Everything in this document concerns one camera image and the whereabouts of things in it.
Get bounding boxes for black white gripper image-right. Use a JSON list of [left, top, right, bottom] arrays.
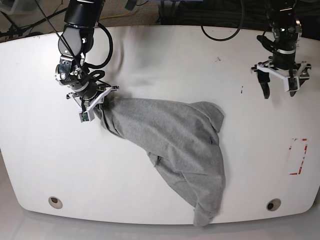
[[251, 20, 312, 99]]

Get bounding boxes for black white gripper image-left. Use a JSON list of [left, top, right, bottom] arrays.
[[55, 54, 119, 116]]

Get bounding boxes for grey T-shirt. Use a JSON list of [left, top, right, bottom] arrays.
[[94, 97, 226, 227]]

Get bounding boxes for red tape marking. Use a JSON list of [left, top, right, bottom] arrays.
[[286, 138, 309, 176]]

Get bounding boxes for left table grommet hole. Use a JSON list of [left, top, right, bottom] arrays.
[[48, 196, 63, 209]]

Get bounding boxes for table grommet hole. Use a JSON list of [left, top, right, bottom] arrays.
[[48, 196, 63, 209], [266, 198, 282, 212]]

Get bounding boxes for right table grommet hole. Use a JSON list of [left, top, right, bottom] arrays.
[[266, 198, 282, 212]]

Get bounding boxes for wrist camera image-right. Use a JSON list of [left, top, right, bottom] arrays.
[[288, 76, 300, 93]]

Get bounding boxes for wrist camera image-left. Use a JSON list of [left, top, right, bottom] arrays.
[[79, 110, 95, 123]]

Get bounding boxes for black arm cable image-left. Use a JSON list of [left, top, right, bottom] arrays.
[[83, 23, 114, 82]]

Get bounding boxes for black arm cable image-right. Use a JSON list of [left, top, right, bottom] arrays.
[[200, 0, 246, 42]]

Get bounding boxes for yellow cable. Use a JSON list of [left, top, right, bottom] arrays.
[[99, 8, 141, 22]]

